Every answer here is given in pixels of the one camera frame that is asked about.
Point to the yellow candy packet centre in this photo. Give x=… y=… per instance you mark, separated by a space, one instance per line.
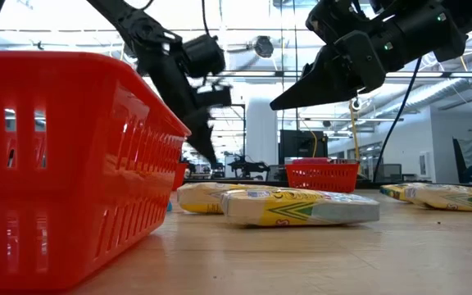
x=199 y=196

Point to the yellow candy packet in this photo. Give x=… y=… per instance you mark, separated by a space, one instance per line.
x=393 y=191
x=453 y=198
x=293 y=209
x=199 y=196

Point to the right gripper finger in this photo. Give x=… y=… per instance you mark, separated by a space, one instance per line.
x=314 y=90

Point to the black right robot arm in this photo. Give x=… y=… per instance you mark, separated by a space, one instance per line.
x=424 y=28

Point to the red plastic basket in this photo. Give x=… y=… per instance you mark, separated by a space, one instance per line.
x=76 y=164
x=180 y=176
x=322 y=178

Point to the yellow candy packet far right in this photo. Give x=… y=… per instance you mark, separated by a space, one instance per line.
x=393 y=191

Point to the black mesh computer case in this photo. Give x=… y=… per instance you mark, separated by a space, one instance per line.
x=301 y=145

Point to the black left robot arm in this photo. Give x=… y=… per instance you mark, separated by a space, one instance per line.
x=137 y=24

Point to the yellow candy packet bottom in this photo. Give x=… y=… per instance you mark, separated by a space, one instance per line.
x=293 y=209

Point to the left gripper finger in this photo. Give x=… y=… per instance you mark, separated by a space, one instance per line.
x=203 y=135

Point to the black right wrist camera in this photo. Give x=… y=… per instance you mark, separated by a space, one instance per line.
x=334 y=18

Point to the black background robot arm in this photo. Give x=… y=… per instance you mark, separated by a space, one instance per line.
x=246 y=167

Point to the blue eraser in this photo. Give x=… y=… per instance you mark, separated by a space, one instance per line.
x=169 y=206

